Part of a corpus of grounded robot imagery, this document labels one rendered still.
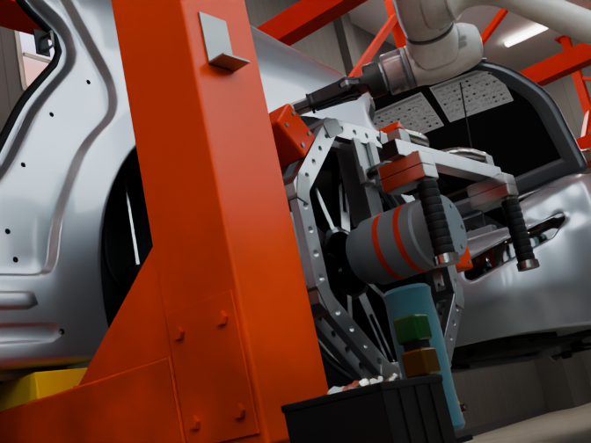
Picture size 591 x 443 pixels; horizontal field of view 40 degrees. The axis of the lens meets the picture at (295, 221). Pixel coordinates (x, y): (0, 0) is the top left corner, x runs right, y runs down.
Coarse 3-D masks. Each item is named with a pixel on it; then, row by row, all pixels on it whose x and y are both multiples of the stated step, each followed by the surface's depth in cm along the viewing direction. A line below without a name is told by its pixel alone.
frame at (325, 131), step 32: (320, 128) 160; (352, 128) 170; (320, 160) 156; (288, 192) 148; (320, 256) 146; (320, 288) 143; (448, 288) 182; (320, 320) 148; (352, 320) 147; (448, 320) 175; (352, 352) 152; (448, 352) 171
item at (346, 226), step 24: (336, 168) 181; (312, 192) 171; (336, 192) 178; (336, 216) 176; (336, 240) 177; (336, 264) 177; (336, 288) 165; (360, 288) 174; (384, 288) 193; (360, 312) 171; (384, 312) 190; (384, 336) 186; (336, 360) 154
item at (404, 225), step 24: (384, 216) 161; (408, 216) 156; (456, 216) 161; (360, 240) 162; (384, 240) 158; (408, 240) 155; (456, 240) 157; (360, 264) 163; (384, 264) 159; (408, 264) 157; (432, 264) 157
